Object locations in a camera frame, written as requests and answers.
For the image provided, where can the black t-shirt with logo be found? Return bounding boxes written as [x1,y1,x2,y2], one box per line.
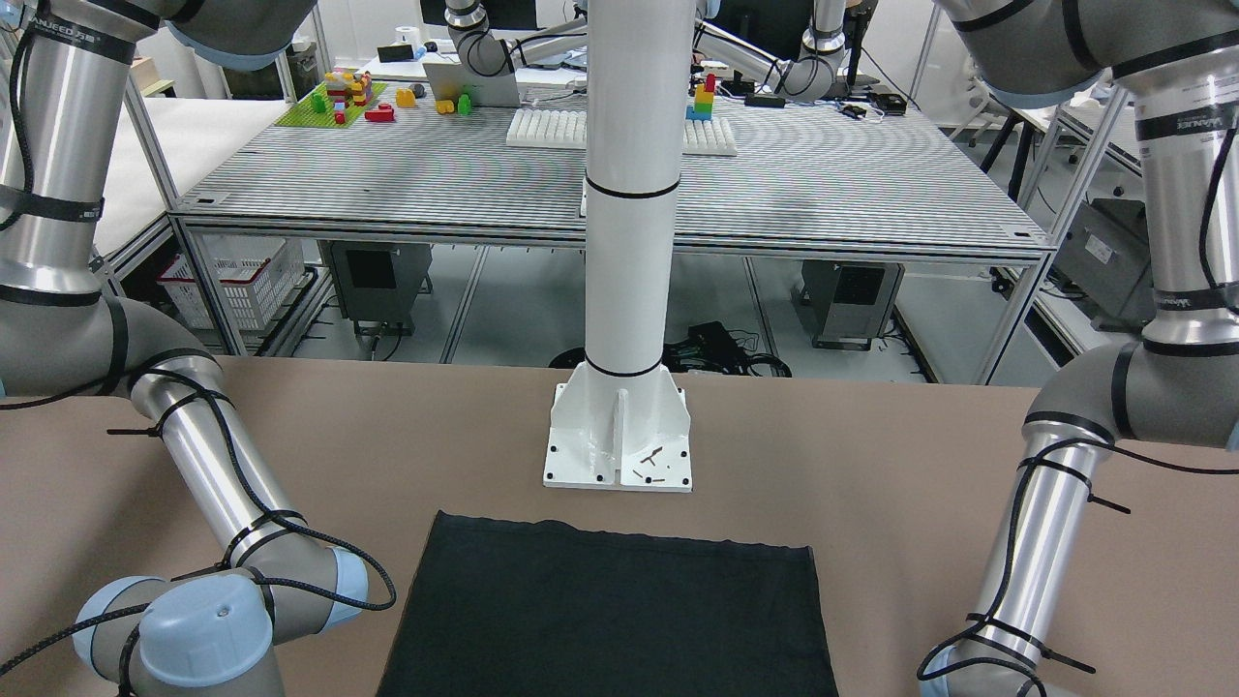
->
[378,513,839,696]

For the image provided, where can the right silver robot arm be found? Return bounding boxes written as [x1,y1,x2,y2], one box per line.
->
[1,1,389,696]

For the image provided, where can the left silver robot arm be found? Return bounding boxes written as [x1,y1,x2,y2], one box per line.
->
[917,1,1238,696]

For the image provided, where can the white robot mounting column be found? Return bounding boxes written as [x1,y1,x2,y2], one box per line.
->
[543,1,696,493]

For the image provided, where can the grey control box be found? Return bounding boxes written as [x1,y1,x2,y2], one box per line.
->
[318,241,432,336]
[800,259,904,352]

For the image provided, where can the white peg tray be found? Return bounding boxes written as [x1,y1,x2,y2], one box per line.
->
[506,108,738,158]

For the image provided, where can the colourful lego tower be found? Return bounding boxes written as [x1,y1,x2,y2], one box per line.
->
[685,74,717,123]

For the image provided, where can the striped metal work table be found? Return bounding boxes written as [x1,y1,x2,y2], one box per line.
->
[173,99,1054,266]

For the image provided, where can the white plastic basket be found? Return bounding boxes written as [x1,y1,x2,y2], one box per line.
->
[159,235,304,331]

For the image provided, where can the green lego baseplate with bricks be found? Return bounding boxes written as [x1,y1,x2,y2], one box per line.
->
[274,71,388,129]

